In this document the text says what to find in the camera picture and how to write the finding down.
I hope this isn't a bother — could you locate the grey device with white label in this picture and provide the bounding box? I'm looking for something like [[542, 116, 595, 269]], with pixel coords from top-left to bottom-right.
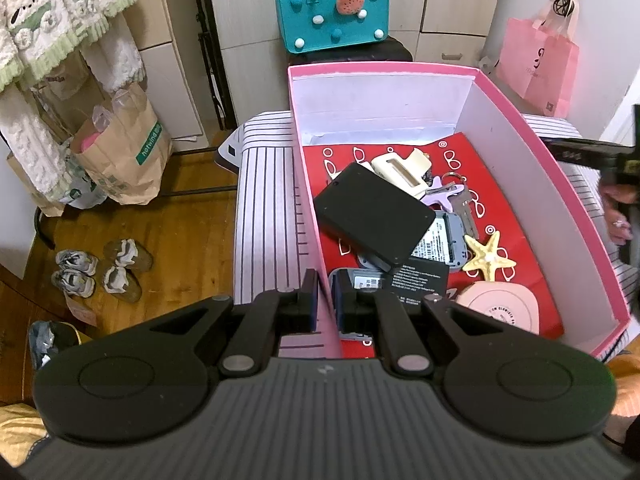
[[329, 268, 383, 348]]

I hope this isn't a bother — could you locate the pink storage box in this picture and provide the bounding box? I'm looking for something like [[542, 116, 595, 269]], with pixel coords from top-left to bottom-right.
[[288, 62, 630, 359]]

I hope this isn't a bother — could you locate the grey device with barcode label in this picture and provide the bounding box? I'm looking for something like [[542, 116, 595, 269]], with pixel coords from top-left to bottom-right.
[[357, 210, 469, 273]]

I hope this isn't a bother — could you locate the black rectangular box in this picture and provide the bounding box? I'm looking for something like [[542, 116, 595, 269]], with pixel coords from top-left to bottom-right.
[[314, 162, 436, 271]]

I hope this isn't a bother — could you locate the yellow starfish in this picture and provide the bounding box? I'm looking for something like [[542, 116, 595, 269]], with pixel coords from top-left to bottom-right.
[[462, 231, 516, 282]]

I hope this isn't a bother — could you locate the purple hair clip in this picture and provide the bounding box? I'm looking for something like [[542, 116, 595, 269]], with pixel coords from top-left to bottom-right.
[[420, 176, 465, 212]]

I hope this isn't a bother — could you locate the silver key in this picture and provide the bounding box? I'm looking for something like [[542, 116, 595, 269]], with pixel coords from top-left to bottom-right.
[[442, 171, 478, 238]]

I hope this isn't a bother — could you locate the pink round-cornered case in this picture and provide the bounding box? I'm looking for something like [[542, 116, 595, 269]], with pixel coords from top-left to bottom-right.
[[456, 281, 540, 334]]

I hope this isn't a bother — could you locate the right hand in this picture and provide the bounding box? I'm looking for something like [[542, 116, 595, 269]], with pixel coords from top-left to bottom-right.
[[599, 183, 638, 246]]

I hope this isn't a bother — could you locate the black booklet card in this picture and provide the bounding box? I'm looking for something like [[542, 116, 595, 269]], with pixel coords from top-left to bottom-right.
[[382, 257, 449, 314]]

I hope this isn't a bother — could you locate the pink paper bag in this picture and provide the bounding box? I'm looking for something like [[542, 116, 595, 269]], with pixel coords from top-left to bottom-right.
[[497, 0, 579, 118]]

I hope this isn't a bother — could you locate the red glasses-print paper bag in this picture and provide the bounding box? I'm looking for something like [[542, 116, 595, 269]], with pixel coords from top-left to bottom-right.
[[304, 132, 564, 339]]

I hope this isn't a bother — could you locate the grey slipper pair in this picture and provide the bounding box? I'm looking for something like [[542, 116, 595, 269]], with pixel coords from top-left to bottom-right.
[[51, 249, 99, 299]]

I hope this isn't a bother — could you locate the beige three-door wardrobe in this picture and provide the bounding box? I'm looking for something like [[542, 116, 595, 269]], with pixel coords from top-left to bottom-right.
[[204, 0, 498, 127]]

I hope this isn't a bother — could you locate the brown paper shopping bag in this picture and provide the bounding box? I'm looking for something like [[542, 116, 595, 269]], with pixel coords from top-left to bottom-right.
[[70, 82, 172, 205]]

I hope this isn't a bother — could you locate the black suitcase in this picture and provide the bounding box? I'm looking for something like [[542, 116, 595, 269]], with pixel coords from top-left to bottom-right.
[[288, 37, 413, 66]]

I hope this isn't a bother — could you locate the black clothes rack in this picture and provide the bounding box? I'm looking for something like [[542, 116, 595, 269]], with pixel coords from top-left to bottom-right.
[[31, 0, 239, 252]]

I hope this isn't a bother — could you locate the teal felt tote bag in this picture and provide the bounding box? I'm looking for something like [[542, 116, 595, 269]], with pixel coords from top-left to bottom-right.
[[276, 0, 390, 54]]

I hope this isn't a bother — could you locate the wooden side cabinet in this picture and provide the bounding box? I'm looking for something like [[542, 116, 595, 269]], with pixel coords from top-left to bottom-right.
[[125, 0, 215, 151]]

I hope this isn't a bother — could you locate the cream knit cardigan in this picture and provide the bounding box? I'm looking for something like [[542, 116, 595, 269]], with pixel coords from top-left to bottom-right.
[[1, 0, 145, 202]]

